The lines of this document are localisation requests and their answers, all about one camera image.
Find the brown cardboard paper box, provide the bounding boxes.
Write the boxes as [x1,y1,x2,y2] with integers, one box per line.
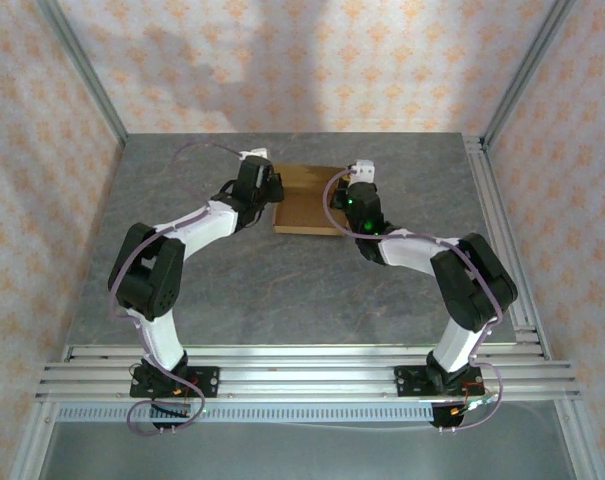
[271,163,356,237]

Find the wide aluminium extrusion beam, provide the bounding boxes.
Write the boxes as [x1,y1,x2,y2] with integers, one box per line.
[34,362,582,401]

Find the grey metal sheet panel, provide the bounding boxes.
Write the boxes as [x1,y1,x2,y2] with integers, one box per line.
[41,422,581,480]

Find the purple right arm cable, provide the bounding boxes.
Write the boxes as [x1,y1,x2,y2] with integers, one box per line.
[322,167,507,434]

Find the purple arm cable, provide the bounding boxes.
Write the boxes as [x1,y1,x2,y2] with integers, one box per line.
[106,142,246,437]
[322,167,507,434]

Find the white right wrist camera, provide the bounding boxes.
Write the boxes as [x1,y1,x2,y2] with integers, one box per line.
[348,158,377,183]

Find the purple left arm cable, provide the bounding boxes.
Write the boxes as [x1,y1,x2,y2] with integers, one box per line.
[106,142,246,437]

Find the aluminium side rail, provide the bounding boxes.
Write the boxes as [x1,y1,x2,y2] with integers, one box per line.
[463,133,552,359]

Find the narrow aluminium extrusion rail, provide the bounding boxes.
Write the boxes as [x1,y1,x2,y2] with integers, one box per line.
[61,343,552,362]

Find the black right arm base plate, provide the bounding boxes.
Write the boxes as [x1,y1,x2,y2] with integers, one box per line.
[392,364,485,399]

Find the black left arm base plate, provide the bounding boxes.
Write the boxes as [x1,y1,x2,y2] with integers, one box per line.
[130,366,220,400]

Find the aluminium frame post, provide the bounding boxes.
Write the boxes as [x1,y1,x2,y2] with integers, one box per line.
[480,0,577,147]
[35,0,130,147]

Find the slotted grey cable duct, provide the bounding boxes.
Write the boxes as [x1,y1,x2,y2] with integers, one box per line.
[55,403,436,425]

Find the thin orange red wires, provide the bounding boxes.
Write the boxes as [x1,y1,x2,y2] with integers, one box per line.
[170,380,206,417]
[450,382,498,417]

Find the black cable bracket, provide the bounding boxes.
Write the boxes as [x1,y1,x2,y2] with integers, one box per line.
[149,402,193,432]
[428,402,464,432]

